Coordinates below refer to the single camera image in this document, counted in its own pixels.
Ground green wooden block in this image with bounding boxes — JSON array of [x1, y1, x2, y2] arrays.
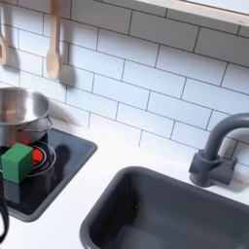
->
[[0, 142, 34, 185]]

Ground black stove top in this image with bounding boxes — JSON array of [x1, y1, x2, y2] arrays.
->
[[0, 127, 99, 223]]

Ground dark grey tap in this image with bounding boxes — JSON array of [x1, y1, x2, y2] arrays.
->
[[188, 112, 249, 189]]

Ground wooden spoon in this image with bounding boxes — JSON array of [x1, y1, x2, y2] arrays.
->
[[45, 0, 63, 81]]

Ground dark grey sink basin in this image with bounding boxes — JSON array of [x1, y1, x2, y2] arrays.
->
[[79, 165, 249, 249]]

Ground steel pot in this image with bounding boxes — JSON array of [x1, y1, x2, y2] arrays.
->
[[0, 86, 53, 149]]

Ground wooden spatula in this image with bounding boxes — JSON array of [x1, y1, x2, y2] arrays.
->
[[0, 22, 8, 66]]

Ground thin black cable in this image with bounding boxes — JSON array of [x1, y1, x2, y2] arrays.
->
[[0, 181, 11, 244]]

